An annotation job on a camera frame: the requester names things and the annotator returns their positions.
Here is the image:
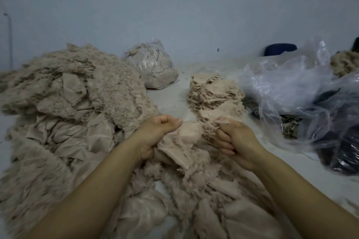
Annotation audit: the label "beige scrap strips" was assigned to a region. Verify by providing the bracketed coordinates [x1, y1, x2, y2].
[104, 158, 287, 239]

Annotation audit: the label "blue chair back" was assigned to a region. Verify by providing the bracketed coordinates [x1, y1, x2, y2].
[264, 43, 298, 58]

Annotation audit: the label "person's right forearm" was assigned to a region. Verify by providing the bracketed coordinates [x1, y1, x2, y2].
[252, 152, 359, 239]

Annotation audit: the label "person's left hand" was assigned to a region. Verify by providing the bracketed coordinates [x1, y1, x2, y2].
[129, 114, 184, 161]

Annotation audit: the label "large pile beige fabric scraps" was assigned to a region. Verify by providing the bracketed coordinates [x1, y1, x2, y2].
[0, 43, 160, 237]

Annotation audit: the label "large clear plastic bag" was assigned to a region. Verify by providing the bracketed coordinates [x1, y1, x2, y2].
[240, 37, 359, 175]

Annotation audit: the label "person's right hand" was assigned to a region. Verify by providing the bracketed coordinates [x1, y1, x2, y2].
[213, 116, 269, 174]

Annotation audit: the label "stack of sorted beige pieces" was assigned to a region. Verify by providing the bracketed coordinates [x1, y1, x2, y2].
[188, 72, 225, 112]

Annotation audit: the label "clear bag of beige scraps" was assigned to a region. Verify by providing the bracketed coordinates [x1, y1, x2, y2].
[123, 39, 180, 90]

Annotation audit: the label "beige fur pile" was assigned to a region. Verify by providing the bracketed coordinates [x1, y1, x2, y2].
[330, 50, 359, 79]

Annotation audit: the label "person's left forearm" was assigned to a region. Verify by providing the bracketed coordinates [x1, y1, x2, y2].
[25, 141, 144, 239]

